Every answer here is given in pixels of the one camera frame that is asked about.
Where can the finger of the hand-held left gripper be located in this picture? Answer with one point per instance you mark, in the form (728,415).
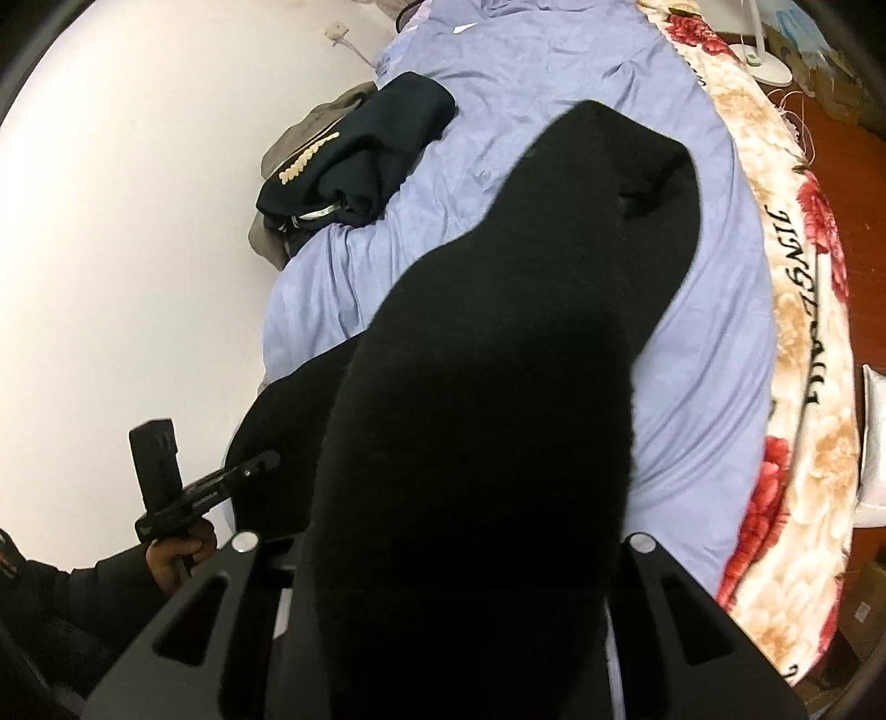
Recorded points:
(253,465)

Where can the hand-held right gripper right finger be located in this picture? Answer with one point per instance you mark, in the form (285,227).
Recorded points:
(644,574)

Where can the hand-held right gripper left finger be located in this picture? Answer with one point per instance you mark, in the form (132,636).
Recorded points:
(242,574)

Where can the black fleece garment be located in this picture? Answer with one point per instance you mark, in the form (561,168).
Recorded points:
(471,415)

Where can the person's left forearm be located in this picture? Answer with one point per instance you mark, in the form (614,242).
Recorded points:
(83,602)

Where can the person's left hand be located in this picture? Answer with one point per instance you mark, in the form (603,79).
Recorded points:
(176,561)

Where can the floral printed blanket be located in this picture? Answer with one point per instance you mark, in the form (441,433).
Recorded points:
(796,443)

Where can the brown cardboard box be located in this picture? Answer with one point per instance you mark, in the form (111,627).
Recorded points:
(862,609)

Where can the white bag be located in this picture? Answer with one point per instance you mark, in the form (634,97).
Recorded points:
(873,450)

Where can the olive garment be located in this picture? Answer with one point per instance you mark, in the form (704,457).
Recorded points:
(304,128)

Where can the navy garment with gold print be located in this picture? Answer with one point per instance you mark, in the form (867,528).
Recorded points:
(387,131)

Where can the lavender bed sheet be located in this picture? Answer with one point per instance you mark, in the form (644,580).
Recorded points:
(554,76)

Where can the white fan base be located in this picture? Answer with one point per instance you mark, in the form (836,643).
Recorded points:
(761,66)

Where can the cardboard boxes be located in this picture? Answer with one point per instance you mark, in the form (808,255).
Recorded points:
(824,69)

